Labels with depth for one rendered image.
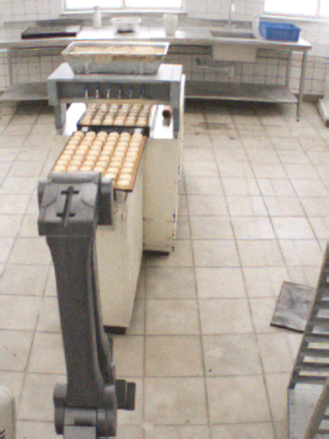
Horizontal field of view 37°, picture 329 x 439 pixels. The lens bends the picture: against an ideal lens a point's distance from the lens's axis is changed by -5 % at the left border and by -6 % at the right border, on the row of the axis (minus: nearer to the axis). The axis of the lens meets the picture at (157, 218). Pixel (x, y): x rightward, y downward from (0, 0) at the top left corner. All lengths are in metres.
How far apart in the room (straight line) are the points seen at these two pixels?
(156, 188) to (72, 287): 2.28
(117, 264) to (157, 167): 0.72
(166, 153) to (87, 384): 2.16
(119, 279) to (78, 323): 1.73
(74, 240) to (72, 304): 0.10
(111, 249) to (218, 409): 0.91
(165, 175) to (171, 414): 1.33
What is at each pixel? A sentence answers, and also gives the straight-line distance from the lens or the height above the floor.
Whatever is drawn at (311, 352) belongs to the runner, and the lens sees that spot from 2.20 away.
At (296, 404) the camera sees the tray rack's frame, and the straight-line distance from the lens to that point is 2.34.
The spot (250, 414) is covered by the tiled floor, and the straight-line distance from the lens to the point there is 2.45.
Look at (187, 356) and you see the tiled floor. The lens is 2.65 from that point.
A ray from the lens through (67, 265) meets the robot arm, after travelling 0.69.
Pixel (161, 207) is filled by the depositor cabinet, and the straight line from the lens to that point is 3.02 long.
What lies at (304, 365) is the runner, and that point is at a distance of 2.26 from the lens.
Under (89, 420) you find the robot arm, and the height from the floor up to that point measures 1.26.
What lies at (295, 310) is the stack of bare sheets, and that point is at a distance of 2.98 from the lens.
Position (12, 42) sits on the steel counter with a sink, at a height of 0.87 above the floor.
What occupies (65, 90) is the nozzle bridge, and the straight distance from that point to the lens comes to 2.89.
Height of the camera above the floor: 1.96
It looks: 32 degrees down
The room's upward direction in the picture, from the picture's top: 1 degrees clockwise
